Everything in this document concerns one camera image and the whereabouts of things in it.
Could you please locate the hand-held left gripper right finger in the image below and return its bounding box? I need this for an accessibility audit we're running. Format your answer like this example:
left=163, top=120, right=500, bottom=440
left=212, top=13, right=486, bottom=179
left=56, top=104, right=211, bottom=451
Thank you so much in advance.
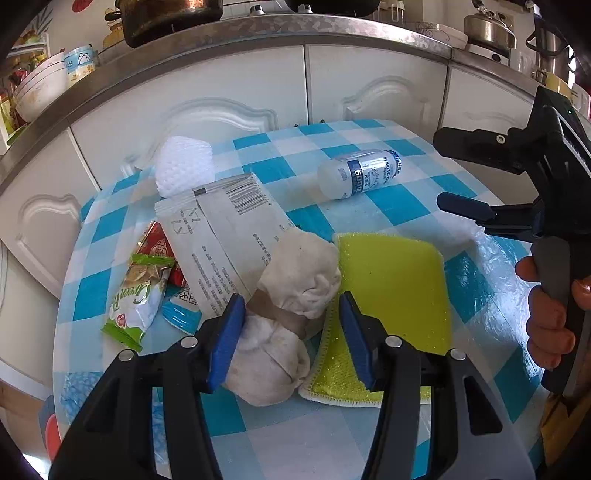
left=338, top=292, right=539, bottom=480

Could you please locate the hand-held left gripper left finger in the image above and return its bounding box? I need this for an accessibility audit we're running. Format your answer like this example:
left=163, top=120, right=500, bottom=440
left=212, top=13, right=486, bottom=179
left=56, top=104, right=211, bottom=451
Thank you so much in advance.
left=48, top=294, right=246, bottom=480

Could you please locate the blue white wrapper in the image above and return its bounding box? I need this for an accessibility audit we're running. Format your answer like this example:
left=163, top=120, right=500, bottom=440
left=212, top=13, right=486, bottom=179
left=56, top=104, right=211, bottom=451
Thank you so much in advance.
left=161, top=285, right=203, bottom=334

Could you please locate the stack of white bowls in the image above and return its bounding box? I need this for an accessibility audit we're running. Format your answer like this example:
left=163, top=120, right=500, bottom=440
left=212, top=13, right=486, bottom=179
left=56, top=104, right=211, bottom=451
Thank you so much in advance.
left=12, top=52, right=70, bottom=123

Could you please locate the white cabinet door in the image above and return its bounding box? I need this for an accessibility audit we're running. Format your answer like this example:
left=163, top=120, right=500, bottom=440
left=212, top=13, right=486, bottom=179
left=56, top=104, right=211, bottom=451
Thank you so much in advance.
left=306, top=44, right=452, bottom=136
left=68, top=44, right=309, bottom=191
left=0, top=128, right=101, bottom=282
left=442, top=62, right=542, bottom=140

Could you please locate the blue white cartoon cup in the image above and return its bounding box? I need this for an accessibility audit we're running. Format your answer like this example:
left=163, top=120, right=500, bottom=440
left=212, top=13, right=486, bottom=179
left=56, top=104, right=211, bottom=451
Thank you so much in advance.
left=63, top=44, right=97, bottom=89

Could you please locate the yellow sponge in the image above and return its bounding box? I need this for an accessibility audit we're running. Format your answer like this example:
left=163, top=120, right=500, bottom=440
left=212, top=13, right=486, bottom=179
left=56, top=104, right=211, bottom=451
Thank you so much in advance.
left=298, top=232, right=453, bottom=407

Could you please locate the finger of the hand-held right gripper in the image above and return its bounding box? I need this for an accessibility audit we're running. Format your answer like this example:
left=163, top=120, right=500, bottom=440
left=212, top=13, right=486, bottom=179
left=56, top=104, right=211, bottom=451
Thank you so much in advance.
left=433, top=121, right=543, bottom=175
left=436, top=192, right=546, bottom=239

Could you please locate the clear plastic bottle blue label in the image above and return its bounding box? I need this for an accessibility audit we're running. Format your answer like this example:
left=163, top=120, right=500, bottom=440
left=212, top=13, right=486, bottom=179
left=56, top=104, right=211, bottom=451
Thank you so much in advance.
left=317, top=148, right=403, bottom=200

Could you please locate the steel thermos jug black handle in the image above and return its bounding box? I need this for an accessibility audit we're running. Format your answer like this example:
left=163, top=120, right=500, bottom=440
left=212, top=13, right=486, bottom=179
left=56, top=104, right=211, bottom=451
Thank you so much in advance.
left=525, top=22, right=575, bottom=80

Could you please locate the steel kettle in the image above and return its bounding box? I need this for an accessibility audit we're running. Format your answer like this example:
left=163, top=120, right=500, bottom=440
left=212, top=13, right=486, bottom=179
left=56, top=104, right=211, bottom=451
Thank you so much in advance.
left=463, top=1, right=518, bottom=52

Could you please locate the red stool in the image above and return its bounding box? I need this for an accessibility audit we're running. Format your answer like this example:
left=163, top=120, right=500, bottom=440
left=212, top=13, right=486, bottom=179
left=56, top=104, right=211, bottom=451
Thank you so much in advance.
left=39, top=410, right=64, bottom=462

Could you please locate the person's right hand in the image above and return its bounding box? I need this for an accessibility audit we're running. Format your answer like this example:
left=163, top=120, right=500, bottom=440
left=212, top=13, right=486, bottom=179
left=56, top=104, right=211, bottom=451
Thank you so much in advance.
left=515, top=256, right=591, bottom=370

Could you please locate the steel-edged kitchen counter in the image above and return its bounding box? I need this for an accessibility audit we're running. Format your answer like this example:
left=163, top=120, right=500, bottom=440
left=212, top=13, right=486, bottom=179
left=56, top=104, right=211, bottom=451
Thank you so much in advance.
left=0, top=13, right=591, bottom=185

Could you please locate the red snack packet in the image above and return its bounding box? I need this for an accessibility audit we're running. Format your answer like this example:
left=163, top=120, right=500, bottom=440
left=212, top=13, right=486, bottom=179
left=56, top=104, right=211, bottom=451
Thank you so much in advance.
left=139, top=220, right=188, bottom=288

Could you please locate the copper cooking pot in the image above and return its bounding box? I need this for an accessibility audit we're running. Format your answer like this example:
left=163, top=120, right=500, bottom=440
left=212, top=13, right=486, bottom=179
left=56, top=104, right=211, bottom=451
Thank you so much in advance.
left=115, top=0, right=225, bottom=48

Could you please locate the white cloth bundle brown band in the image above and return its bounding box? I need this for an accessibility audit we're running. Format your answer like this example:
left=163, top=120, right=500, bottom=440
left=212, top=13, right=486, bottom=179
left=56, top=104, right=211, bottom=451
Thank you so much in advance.
left=225, top=229, right=342, bottom=407

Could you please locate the grey paper package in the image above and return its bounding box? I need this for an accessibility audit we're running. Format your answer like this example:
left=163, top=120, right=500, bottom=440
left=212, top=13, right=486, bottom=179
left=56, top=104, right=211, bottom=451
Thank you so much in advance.
left=154, top=173, right=298, bottom=319

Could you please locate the blue white checkered tablecloth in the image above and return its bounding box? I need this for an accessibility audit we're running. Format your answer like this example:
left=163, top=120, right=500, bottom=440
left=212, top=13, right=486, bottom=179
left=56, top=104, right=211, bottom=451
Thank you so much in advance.
left=52, top=119, right=550, bottom=480

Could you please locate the white foam fruit net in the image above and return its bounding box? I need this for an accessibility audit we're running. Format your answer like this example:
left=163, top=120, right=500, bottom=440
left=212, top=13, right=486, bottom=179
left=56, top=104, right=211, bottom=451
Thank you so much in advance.
left=154, top=136, right=215, bottom=197

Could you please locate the green white snack packet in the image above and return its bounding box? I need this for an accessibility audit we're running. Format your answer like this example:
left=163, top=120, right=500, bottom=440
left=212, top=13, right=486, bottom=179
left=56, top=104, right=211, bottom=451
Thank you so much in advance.
left=100, top=253, right=177, bottom=352

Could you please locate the white patterned bowl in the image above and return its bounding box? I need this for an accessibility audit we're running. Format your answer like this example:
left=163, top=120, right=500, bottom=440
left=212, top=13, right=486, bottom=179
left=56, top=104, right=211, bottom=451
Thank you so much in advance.
left=406, top=21, right=470, bottom=49

